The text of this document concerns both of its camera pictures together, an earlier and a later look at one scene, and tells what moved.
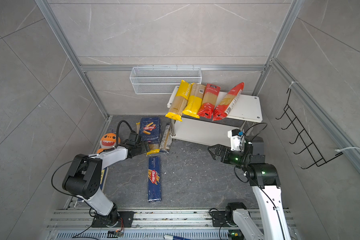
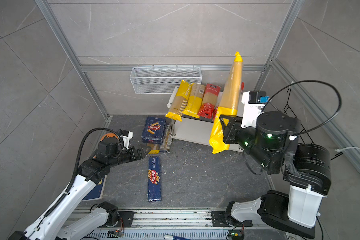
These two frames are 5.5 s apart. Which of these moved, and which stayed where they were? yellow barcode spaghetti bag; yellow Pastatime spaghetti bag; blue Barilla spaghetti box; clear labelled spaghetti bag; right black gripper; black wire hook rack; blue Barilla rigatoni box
Moved: blue Barilla rigatoni box; right black gripper
Stayed: black wire hook rack; yellow barcode spaghetti bag; yellow Pastatime spaghetti bag; clear labelled spaghetti bag; blue Barilla spaghetti box
